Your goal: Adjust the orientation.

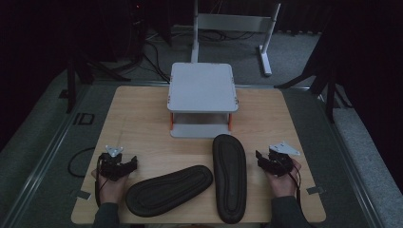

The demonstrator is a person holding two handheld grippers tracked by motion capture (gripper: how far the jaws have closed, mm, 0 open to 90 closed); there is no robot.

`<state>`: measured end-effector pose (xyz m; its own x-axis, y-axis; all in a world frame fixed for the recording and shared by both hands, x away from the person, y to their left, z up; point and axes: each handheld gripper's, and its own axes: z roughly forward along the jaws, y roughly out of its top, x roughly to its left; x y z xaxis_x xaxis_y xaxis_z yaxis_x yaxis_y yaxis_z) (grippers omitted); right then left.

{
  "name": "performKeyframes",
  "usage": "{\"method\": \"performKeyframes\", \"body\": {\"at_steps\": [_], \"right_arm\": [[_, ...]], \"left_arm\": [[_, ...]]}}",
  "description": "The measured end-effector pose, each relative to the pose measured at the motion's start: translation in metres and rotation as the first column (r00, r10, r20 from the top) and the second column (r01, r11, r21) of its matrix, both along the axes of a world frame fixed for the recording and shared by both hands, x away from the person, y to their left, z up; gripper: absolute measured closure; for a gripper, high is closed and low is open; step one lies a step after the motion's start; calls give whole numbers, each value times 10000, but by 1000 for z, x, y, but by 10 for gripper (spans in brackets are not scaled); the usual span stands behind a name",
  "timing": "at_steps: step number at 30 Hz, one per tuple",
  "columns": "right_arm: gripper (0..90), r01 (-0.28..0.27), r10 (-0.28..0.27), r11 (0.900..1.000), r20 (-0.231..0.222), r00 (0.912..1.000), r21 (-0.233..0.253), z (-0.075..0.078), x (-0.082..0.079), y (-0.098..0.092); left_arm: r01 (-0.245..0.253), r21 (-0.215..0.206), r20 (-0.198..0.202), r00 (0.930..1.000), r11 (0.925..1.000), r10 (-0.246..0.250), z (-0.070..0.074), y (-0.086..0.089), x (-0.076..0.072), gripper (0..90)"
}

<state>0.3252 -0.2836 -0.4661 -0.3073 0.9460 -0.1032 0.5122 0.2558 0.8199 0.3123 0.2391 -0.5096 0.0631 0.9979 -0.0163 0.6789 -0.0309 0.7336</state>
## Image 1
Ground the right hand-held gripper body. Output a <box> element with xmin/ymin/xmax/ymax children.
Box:
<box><xmin>265</xmin><ymin>141</ymin><xmax>301</xmax><ymax>178</ymax></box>

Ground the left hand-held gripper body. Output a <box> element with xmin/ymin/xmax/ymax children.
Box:
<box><xmin>98</xmin><ymin>144</ymin><xmax>128</xmax><ymax>182</ymax></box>

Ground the black slipper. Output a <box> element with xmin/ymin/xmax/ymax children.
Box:
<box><xmin>211</xmin><ymin>133</ymin><xmax>248</xmax><ymax>225</ymax></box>
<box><xmin>125</xmin><ymin>164</ymin><xmax>214</xmax><ymax>219</ymax></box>

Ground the grey two-tier shoe rack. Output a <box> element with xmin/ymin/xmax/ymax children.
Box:
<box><xmin>166</xmin><ymin>62</ymin><xmax>240</xmax><ymax>140</ymax></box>

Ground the person's right hand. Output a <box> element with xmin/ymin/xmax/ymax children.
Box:
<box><xmin>265</xmin><ymin>158</ymin><xmax>302</xmax><ymax>200</ymax></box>

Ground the person's left hand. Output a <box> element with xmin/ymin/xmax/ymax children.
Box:
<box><xmin>91</xmin><ymin>169</ymin><xmax>129</xmax><ymax>205</ymax></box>

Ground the grey tape piece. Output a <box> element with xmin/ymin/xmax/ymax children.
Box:
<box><xmin>305</xmin><ymin>185</ymin><xmax>325</xmax><ymax>196</ymax></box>
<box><xmin>75</xmin><ymin>189</ymin><xmax>93</xmax><ymax>201</ymax></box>

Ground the black metal stand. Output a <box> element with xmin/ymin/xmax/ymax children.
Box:
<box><xmin>65</xmin><ymin>47</ymin><xmax>131</xmax><ymax>115</ymax></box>
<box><xmin>274</xmin><ymin>31</ymin><xmax>354</xmax><ymax>124</ymax></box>

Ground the left hand-held gripper cable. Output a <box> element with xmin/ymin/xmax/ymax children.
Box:
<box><xmin>94</xmin><ymin>158</ymin><xmax>106</xmax><ymax>207</ymax></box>

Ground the hand-held gripper cable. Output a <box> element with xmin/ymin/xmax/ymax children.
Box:
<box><xmin>288</xmin><ymin>164</ymin><xmax>302</xmax><ymax>208</ymax></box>
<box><xmin>94</xmin><ymin>158</ymin><xmax>106</xmax><ymax>207</ymax></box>

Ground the right hand-held gripper cable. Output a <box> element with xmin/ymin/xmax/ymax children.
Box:
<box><xmin>288</xmin><ymin>164</ymin><xmax>302</xmax><ymax>208</ymax></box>

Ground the black cable on floor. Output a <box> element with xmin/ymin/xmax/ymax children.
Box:
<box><xmin>67</xmin><ymin>146</ymin><xmax>96</xmax><ymax>179</ymax></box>

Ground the metal floor rail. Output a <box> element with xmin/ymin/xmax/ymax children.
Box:
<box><xmin>0</xmin><ymin>83</ymin><xmax>96</xmax><ymax>228</ymax></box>

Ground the bundle of black cables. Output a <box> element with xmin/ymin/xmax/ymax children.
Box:
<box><xmin>139</xmin><ymin>29</ymin><xmax>172</xmax><ymax>84</ymax></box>

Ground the white metal desk frame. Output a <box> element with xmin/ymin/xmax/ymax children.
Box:
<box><xmin>190</xmin><ymin>0</ymin><xmax>282</xmax><ymax>77</ymax></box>

